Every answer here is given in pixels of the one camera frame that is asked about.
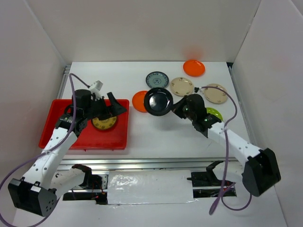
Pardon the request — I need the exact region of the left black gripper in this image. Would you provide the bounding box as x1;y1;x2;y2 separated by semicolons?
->
84;92;127;121

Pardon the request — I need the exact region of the yellow black patterned plate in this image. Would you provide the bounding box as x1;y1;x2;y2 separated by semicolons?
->
91;116;117;131

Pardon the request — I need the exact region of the cream plate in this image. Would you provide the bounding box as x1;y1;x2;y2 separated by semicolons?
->
170;77;194;96
204;83;228;104

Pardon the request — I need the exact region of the orange plate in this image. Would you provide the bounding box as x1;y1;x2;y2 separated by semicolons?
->
183;60;205;77
132;90;147;113

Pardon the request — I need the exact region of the lime green plate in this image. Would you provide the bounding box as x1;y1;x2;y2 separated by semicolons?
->
206;107;223;122

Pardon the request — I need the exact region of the blue floral plate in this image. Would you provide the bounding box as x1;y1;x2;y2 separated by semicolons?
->
145;71;169;88

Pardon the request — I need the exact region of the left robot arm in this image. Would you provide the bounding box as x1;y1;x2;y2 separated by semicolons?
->
8;89;127;217

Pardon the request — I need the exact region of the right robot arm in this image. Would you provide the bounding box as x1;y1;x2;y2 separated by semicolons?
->
172;94;281;197

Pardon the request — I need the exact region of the red plastic bin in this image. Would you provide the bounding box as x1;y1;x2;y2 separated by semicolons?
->
38;99;129;150

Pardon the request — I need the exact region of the white foil covered block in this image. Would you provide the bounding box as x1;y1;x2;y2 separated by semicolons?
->
107;170;194;205

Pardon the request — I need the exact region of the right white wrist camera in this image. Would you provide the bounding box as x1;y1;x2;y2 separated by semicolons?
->
194;87;203;94

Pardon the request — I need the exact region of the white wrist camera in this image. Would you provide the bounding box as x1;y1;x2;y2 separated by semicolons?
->
194;87;203;94
89;80;103;99

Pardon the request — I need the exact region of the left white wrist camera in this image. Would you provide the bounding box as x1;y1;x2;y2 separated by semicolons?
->
89;80;103;99

